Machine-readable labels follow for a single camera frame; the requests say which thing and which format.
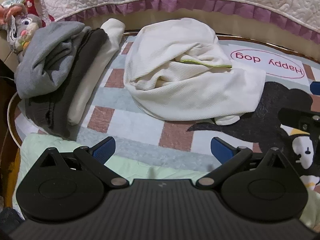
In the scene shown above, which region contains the white sweatshirt with green trim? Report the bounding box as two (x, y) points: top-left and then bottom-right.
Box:
(124, 17), (267, 126)

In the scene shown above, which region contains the dark grey knit sweater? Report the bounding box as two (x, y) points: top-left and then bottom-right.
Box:
(25, 29), (109, 140)

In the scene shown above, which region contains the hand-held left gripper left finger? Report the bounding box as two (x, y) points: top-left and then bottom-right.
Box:
(37, 136), (130, 189)

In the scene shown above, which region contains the grey plush rabbit toy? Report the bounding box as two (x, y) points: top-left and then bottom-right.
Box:
(0, 0), (47, 55)

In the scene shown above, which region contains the light green cloth mat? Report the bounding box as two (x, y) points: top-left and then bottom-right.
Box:
(19, 132), (320, 230)

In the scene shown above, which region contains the beige bed base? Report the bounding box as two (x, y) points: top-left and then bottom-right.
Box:
(54, 4), (320, 63)

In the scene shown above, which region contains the cream folded garment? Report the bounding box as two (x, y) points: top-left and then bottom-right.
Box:
(67, 19), (125, 127)

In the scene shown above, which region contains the grey fleece garment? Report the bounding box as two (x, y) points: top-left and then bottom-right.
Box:
(14, 21), (93, 99)

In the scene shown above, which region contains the checkered rug with dog print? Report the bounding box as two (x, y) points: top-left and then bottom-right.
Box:
(14, 32), (320, 193)

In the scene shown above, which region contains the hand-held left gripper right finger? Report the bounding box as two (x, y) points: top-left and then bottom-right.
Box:
(196, 136), (288, 189)

